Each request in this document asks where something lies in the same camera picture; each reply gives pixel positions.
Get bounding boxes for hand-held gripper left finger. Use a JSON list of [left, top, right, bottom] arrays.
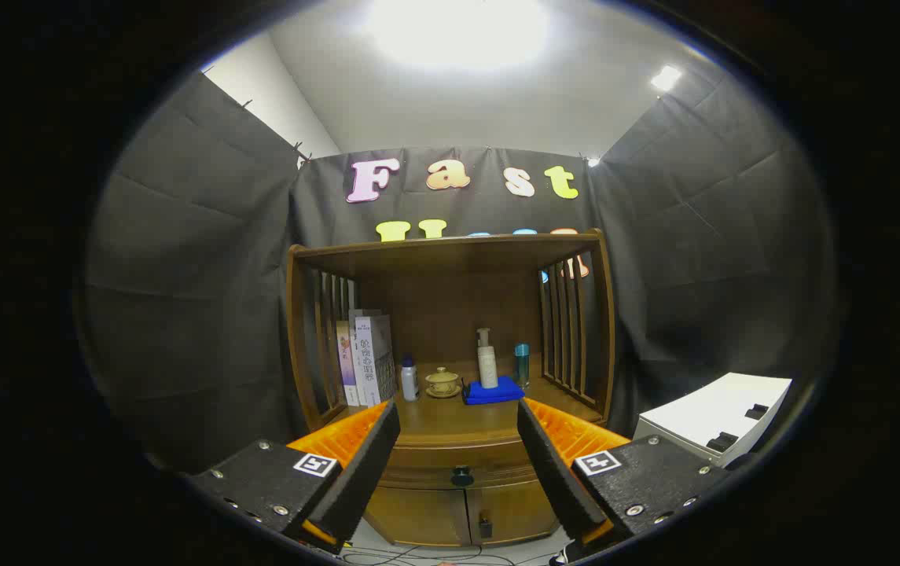
[[182, 399, 402, 555]]

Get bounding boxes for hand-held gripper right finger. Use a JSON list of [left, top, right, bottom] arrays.
[[516, 397, 733, 551]]

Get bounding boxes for wooden cabinet door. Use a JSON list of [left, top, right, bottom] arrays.
[[467, 478, 562, 546], [366, 486, 472, 548]]

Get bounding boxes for wooden countertop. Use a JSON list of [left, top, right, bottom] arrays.
[[322, 355, 606, 447]]

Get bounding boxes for white drawer unit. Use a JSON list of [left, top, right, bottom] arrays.
[[633, 372, 794, 469]]

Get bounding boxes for brown wooden cabinet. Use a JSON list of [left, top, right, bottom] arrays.
[[286, 228, 617, 549]]

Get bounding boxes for blue folded cloth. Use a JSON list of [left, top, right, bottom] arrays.
[[463, 375, 527, 406]]

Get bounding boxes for purple book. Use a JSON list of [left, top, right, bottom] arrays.
[[336, 320, 361, 407]]

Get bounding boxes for white book grey pattern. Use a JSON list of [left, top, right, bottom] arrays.
[[354, 315, 398, 407]]

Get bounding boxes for beige lidded teacup with saucer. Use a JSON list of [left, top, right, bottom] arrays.
[[425, 366, 462, 399]]

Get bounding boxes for white pump bottle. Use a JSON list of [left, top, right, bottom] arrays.
[[476, 328, 499, 390]]

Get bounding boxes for plain white tall book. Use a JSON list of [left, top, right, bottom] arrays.
[[348, 308, 384, 406]]

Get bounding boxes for large ceiling light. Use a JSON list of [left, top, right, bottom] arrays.
[[367, 0, 553, 72]]

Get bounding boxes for black floor cables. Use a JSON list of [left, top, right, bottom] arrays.
[[338, 541, 521, 566]]

